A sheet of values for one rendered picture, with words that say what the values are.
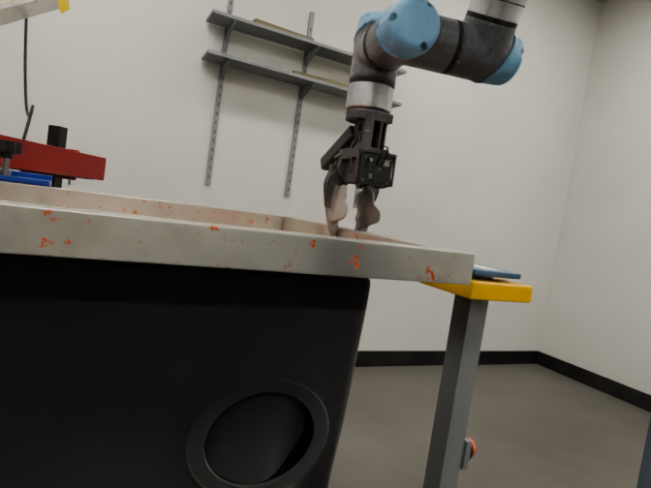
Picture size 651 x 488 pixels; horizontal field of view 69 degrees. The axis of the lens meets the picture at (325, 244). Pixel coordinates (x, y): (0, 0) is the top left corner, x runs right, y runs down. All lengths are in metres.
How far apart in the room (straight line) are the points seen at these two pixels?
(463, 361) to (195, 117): 2.23
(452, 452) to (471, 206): 2.92
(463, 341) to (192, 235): 0.52
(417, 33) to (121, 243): 0.46
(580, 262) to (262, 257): 3.92
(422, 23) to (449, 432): 0.63
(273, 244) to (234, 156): 2.37
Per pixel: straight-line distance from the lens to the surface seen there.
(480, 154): 3.73
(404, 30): 0.69
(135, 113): 2.74
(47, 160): 1.80
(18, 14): 1.60
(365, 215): 0.82
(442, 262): 0.56
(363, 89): 0.78
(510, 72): 0.78
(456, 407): 0.86
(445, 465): 0.89
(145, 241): 0.43
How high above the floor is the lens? 1.03
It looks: 4 degrees down
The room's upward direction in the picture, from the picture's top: 8 degrees clockwise
